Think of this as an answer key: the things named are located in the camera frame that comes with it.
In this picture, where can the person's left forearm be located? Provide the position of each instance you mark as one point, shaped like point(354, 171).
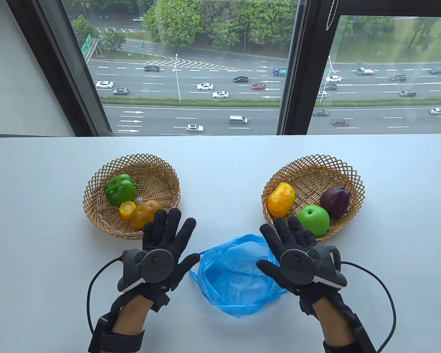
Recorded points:
point(132, 316)

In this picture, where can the yellow brown potato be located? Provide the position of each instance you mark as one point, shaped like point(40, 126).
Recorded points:
point(141, 215)

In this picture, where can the green apple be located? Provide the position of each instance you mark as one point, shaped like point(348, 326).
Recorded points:
point(314, 220)

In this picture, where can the dark purple vegetable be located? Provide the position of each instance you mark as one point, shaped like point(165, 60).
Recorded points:
point(336, 202)

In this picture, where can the green bell pepper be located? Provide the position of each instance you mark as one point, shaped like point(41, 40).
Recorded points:
point(119, 189)

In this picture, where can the person's left hand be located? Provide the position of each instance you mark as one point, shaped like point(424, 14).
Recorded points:
point(165, 235)

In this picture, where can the black hand controller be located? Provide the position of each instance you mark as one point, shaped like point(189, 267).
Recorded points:
point(156, 266)
point(297, 266)

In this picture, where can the person's right forearm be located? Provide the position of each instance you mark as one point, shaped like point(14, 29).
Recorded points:
point(334, 323)

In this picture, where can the round wicker basket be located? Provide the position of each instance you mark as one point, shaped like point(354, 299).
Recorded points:
point(308, 173)
point(158, 176)

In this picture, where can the yellow corn piece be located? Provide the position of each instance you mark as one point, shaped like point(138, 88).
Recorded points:
point(126, 210)

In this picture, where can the blue plastic bag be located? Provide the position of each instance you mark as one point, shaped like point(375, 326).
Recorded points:
point(235, 279)

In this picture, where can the black right hand controller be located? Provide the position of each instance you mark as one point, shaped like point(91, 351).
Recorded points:
point(297, 266)

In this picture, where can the black window frame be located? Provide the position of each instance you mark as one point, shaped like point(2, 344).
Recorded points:
point(304, 92)

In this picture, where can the person's right hand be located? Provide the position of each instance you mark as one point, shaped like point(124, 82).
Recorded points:
point(297, 239)

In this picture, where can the yellow elongated fruit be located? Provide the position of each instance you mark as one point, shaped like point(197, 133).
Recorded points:
point(281, 200)

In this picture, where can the black left hand controller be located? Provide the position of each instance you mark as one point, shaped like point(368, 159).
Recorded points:
point(156, 266)

